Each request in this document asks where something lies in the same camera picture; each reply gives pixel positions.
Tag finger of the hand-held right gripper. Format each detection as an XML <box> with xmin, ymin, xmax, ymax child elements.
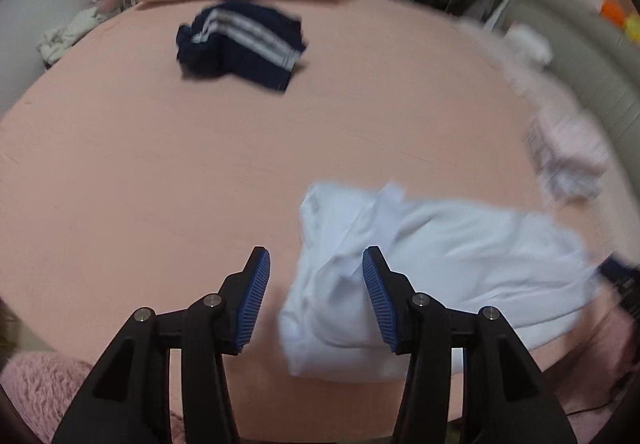
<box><xmin>596</xmin><ymin>255</ymin><xmax>637</xmax><ymax>285</ymax></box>

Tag black cable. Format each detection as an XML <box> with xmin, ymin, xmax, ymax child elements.
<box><xmin>564</xmin><ymin>396</ymin><xmax>632</xmax><ymax>419</ymax></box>

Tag grey padded headboard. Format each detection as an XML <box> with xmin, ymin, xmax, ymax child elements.
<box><xmin>492</xmin><ymin>0</ymin><xmax>640</xmax><ymax>152</ymax></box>

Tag small white cloth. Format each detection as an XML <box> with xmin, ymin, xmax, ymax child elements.
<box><xmin>504</xmin><ymin>22</ymin><xmax>554</xmax><ymax>65</ymax></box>

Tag bed with pink sheet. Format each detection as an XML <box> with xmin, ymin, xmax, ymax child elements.
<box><xmin>0</xmin><ymin>0</ymin><xmax>628</xmax><ymax>444</ymax></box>

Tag orange and yellow toys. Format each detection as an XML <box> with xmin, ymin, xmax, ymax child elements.
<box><xmin>599</xmin><ymin>0</ymin><xmax>640</xmax><ymax>47</ymax></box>

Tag pink checked cloth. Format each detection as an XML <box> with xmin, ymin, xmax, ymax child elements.
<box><xmin>526</xmin><ymin>108</ymin><xmax>612</xmax><ymax>205</ymax></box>

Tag pink fluffy rug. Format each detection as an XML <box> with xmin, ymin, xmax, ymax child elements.
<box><xmin>0</xmin><ymin>350</ymin><xmax>95</xmax><ymax>444</ymax></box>

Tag pile of white clothes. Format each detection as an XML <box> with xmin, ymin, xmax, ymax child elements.
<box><xmin>37</xmin><ymin>8</ymin><xmax>109</xmax><ymax>70</ymax></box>

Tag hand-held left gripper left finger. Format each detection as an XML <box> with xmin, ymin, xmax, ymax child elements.
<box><xmin>52</xmin><ymin>246</ymin><xmax>271</xmax><ymax>444</ymax></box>

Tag navy shorts with white stripes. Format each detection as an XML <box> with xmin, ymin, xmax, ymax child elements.
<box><xmin>175</xmin><ymin>0</ymin><xmax>309</xmax><ymax>95</ymax></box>

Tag white shirt with navy trim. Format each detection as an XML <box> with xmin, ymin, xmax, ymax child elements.
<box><xmin>277</xmin><ymin>181</ymin><xmax>607</xmax><ymax>383</ymax></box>

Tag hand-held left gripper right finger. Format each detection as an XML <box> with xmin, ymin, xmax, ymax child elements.
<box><xmin>362</xmin><ymin>246</ymin><xmax>582</xmax><ymax>444</ymax></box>

